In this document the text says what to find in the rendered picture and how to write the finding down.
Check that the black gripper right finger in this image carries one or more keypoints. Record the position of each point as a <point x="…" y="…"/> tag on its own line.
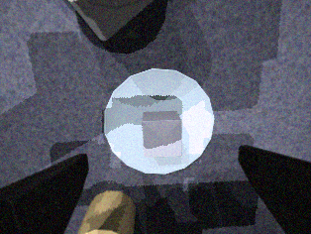
<point x="283" y="183"/>

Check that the tan hollow cylinder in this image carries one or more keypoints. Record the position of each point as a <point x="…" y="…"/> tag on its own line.
<point x="110" y="212"/>

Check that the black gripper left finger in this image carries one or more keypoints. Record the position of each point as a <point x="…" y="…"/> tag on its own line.
<point x="43" y="202"/>

